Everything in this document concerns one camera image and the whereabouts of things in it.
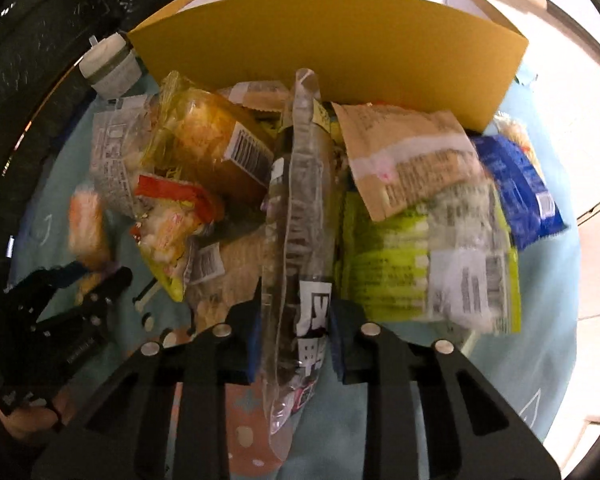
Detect clear long snack packet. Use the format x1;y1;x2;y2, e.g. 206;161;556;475
262;68;337;434

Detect light blue tablecloth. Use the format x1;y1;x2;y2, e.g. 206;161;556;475
10;81;580;479

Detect red yellow snack bag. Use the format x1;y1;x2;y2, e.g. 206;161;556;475
131;172;225;302

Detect grey printed snack packet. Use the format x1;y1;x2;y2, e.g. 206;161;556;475
90;94;155;218

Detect white lidded cup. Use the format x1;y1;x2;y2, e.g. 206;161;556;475
79;32;142;101

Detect blue snack packet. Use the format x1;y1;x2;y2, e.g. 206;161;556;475
471;134;567;252

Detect green white snack bag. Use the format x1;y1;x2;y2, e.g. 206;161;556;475
340;180;521;334

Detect yellow cake snack bag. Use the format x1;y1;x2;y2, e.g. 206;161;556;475
147;70;276;206

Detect person's left hand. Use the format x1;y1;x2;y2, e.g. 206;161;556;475
0;388;76;440

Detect yellow cardboard box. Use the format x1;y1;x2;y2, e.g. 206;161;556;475
130;0;528;131

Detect brown paper snack packet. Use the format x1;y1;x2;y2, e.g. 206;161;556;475
334;104;486;222

